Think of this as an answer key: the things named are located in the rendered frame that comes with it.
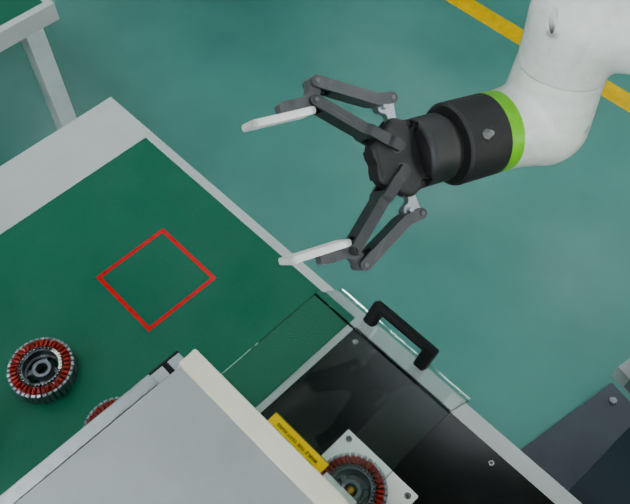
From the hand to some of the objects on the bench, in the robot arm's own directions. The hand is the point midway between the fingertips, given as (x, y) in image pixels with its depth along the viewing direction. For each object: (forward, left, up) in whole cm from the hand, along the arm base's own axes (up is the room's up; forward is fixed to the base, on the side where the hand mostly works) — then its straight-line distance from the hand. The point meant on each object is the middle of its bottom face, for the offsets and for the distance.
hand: (275, 191), depth 76 cm
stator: (+32, -29, -63) cm, 77 cm away
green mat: (+34, -30, -63) cm, 78 cm away
